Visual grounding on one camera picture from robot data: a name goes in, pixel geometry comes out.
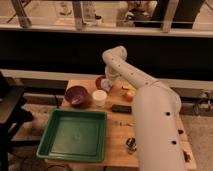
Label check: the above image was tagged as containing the small blue towel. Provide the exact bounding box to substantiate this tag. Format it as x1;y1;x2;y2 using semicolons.
101;79;112;92

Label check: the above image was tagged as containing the red bowl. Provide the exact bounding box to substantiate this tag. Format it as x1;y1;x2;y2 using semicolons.
95;76;105;89

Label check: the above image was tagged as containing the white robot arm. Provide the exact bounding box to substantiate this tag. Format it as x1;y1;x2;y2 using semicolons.
102;46;187;171

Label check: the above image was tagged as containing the purple bowl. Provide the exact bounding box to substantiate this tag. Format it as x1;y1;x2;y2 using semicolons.
65;85;88;106

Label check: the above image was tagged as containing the beige food piece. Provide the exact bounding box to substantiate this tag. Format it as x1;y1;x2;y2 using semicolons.
122;85;134;90

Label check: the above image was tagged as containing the white lidded container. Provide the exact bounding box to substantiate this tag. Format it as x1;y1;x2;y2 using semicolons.
92;90;107;106

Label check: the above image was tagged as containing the orange fruit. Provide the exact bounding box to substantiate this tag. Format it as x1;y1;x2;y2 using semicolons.
124;90;135;102

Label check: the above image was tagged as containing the black rectangular block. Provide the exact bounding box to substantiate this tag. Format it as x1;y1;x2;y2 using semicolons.
111;104;132;113

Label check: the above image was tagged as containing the green plastic tray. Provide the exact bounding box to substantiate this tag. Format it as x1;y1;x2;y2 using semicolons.
37;109;107;163

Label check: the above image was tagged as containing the black chair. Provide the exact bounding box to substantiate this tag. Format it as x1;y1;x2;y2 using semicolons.
0;72;33;171

